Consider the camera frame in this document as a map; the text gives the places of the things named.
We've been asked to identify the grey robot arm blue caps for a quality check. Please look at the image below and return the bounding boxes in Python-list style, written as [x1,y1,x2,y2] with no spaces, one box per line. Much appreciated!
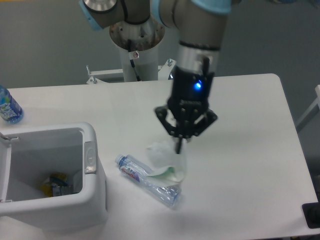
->
[79,0,233,154]

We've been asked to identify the white plastic trash can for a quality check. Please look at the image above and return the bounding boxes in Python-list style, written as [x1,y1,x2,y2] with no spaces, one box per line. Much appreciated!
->
[0,122,108,231]

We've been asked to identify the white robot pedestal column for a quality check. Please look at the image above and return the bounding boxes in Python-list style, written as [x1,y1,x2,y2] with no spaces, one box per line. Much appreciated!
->
[109,15,165,82]

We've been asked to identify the white frame at right edge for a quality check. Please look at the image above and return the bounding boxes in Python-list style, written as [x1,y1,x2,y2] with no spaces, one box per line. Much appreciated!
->
[295,85,320,133]

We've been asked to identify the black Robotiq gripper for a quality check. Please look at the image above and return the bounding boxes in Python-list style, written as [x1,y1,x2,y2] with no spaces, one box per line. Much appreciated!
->
[154,66,218,153]

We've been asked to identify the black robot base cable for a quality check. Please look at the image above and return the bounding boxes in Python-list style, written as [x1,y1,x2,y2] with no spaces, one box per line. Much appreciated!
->
[127,38,142,82]

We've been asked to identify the blue labelled drink bottle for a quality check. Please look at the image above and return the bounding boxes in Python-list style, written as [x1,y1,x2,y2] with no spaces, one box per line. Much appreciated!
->
[0,85,24,124]

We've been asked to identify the crushed clear plastic water bottle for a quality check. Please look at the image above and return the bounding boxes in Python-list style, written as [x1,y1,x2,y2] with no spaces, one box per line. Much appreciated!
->
[114,154,182,208]

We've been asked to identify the yellow and blue trash wrappers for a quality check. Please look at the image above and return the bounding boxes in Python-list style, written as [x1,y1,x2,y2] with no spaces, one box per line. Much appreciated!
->
[40,172,74,197]

